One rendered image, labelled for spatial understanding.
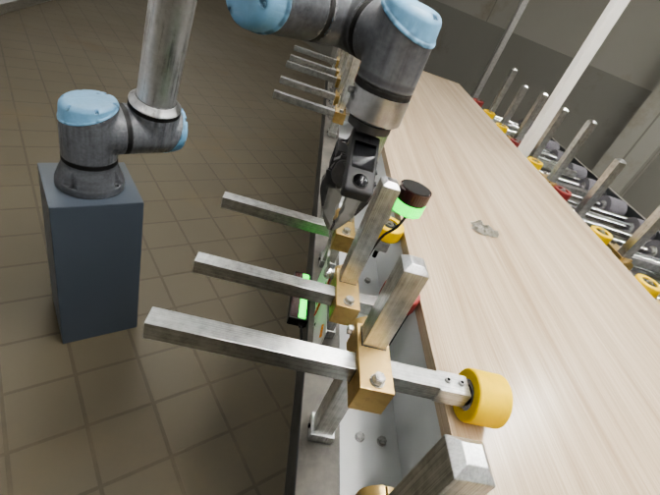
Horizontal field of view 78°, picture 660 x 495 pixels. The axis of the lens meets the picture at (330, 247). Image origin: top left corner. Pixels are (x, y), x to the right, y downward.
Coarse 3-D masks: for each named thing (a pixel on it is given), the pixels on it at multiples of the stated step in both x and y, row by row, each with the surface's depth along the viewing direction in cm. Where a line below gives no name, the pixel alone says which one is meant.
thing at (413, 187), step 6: (408, 180) 75; (408, 186) 73; (414, 186) 74; (420, 186) 74; (414, 192) 71; (420, 192) 72; (426, 192) 73; (408, 204) 72; (402, 222) 77; (396, 228) 78; (384, 234) 79; (378, 240) 80
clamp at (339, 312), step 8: (336, 272) 87; (336, 280) 84; (336, 288) 82; (344, 288) 83; (352, 288) 84; (336, 296) 81; (344, 296) 81; (352, 296) 82; (336, 304) 79; (344, 304) 79; (336, 312) 80; (344, 312) 80; (352, 312) 80; (336, 320) 81; (344, 320) 81; (352, 320) 81
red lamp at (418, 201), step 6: (402, 186) 72; (402, 192) 72; (408, 192) 71; (402, 198) 72; (408, 198) 72; (414, 198) 71; (420, 198) 71; (426, 198) 72; (414, 204) 72; (420, 204) 72
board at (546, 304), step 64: (448, 128) 197; (448, 192) 132; (512, 192) 152; (448, 256) 100; (512, 256) 111; (576, 256) 125; (448, 320) 80; (512, 320) 87; (576, 320) 96; (640, 320) 106; (512, 384) 72; (576, 384) 77; (640, 384) 84; (512, 448) 61; (576, 448) 65; (640, 448) 70
